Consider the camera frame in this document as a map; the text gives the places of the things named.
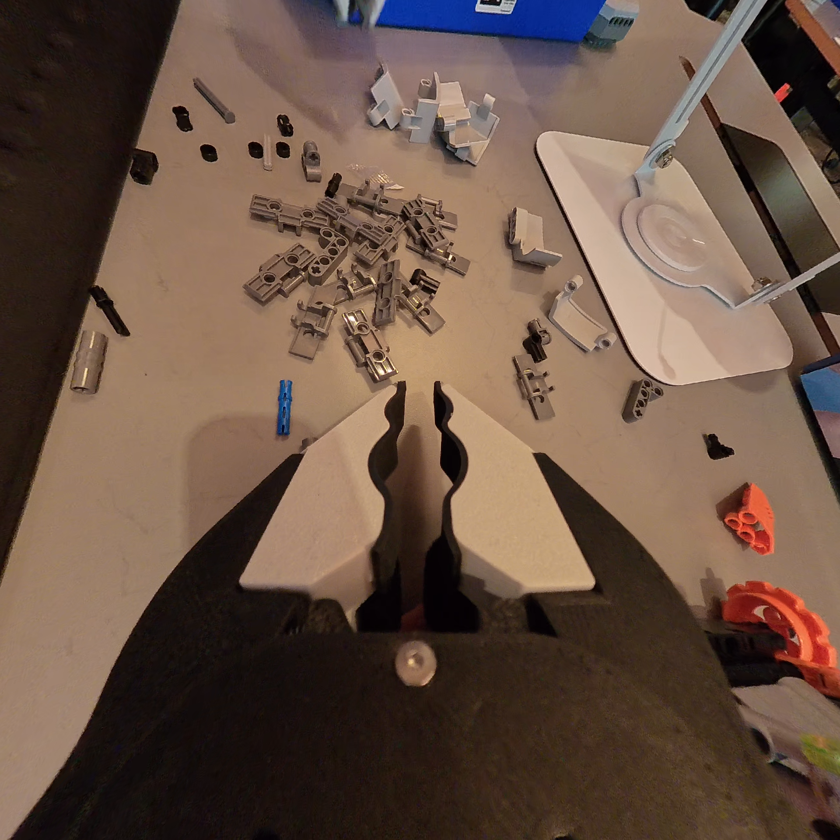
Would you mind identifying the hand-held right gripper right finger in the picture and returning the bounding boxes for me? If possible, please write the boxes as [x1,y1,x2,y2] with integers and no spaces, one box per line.
[431,381,594,601]

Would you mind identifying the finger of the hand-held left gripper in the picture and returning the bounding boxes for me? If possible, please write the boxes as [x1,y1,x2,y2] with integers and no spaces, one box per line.
[329,0,384,30]

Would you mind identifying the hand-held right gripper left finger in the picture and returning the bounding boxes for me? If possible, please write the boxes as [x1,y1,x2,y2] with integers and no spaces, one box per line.
[241,381,408,601]

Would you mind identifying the blue plastic bin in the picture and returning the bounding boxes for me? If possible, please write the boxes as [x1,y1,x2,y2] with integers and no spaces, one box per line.
[368,0,611,43]

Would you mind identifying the orange triangular toy piece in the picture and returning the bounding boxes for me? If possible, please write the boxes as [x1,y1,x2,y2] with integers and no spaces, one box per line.
[717,482,777,555]

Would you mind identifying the pile of dark grey connectors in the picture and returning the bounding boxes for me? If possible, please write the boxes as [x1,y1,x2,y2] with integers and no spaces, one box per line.
[243,174,471,385]

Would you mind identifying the black grey toy robot vehicle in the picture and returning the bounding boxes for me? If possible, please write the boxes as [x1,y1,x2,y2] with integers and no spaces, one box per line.
[709,630,840,840]

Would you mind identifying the pile of light grey pieces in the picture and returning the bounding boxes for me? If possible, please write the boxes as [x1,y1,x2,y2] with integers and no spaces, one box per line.
[368,63,504,168]

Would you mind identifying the dark grey small toy pieces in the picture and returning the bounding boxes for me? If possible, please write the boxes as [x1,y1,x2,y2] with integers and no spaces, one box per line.
[512,319,557,421]

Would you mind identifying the dark grey toy axle rod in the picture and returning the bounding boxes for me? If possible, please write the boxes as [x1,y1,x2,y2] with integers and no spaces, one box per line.
[193,77,238,124]

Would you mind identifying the dark grey toy beam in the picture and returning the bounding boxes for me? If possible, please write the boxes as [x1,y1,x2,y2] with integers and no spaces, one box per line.
[621,378,664,421]

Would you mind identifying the light grey angled toy piece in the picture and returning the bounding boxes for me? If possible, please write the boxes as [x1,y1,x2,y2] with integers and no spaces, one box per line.
[545,276,615,355]

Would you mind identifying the small grey device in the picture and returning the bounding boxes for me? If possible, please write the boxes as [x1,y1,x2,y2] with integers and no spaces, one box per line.
[584,0,644,51]

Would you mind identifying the wooden book stand white base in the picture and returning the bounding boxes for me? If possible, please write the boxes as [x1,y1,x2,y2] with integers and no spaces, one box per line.
[536,0,840,385]

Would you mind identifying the orange toy gear wheel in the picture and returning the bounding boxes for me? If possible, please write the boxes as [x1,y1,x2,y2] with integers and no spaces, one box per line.
[720,582,840,697]

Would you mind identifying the grey cylinder toy sleeve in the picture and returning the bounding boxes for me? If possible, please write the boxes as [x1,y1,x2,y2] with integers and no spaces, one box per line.
[69,330,109,392]

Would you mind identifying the light grey toy block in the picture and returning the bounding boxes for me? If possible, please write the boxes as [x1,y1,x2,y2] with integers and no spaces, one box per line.
[508,208,565,270]

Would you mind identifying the long black toy pin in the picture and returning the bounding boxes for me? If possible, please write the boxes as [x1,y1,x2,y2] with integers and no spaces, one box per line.
[88,285,131,338]

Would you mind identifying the blue robot kit box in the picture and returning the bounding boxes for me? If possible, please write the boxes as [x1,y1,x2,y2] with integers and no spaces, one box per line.
[798,357,840,493]

